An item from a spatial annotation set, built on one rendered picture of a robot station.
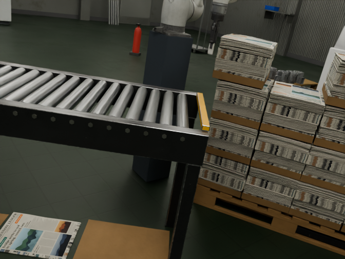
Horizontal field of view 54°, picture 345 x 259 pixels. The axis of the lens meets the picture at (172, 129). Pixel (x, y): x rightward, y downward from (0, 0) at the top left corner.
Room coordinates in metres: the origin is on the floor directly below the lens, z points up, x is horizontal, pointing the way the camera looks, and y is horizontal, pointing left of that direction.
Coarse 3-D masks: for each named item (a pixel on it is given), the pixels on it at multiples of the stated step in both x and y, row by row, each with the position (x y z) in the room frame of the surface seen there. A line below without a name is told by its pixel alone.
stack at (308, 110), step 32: (224, 96) 1.86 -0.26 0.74; (256, 96) 1.81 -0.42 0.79; (288, 96) 1.77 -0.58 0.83; (320, 96) 1.89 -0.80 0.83; (224, 128) 1.85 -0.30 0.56; (288, 128) 1.75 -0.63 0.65; (320, 128) 1.70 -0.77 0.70; (224, 160) 1.84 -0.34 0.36; (256, 160) 1.78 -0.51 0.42; (288, 160) 1.74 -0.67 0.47; (320, 160) 1.68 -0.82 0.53; (256, 192) 1.77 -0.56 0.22; (288, 192) 1.72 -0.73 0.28; (320, 192) 1.67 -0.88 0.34; (256, 224) 1.75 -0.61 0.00; (288, 224) 1.70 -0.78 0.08
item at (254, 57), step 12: (228, 36) 1.92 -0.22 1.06; (228, 48) 1.86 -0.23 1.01; (240, 48) 1.85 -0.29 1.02; (252, 48) 1.83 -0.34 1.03; (264, 48) 1.81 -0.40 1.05; (216, 60) 1.89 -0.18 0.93; (228, 60) 1.87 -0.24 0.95; (240, 60) 1.85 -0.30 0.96; (252, 60) 1.83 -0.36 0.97; (264, 60) 1.81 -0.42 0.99; (228, 72) 1.86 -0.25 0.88; (240, 72) 1.85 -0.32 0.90; (252, 72) 1.83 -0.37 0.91; (264, 72) 1.81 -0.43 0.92
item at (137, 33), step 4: (136, 24) 6.50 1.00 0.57; (140, 24) 6.57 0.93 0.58; (136, 28) 6.53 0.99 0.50; (140, 28) 6.56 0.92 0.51; (136, 32) 6.50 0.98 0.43; (140, 32) 6.53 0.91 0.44; (136, 36) 6.50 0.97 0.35; (140, 36) 6.54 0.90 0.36; (136, 40) 6.50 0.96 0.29; (140, 40) 6.55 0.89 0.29; (136, 44) 6.50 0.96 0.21; (132, 48) 6.54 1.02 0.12; (136, 48) 6.50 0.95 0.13; (132, 52) 6.49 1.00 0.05; (136, 52) 6.51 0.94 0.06; (140, 52) 6.62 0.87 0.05
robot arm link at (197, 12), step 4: (192, 0) 2.26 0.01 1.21; (196, 0) 2.27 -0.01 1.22; (200, 0) 2.30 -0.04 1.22; (196, 4) 2.27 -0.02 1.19; (200, 4) 2.31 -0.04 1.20; (196, 8) 2.26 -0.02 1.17; (200, 8) 2.32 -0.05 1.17; (196, 12) 2.27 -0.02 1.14; (200, 12) 2.33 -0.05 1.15; (192, 16) 2.24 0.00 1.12; (196, 16) 2.29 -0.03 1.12; (188, 20) 2.25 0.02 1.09; (192, 20) 2.29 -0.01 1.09
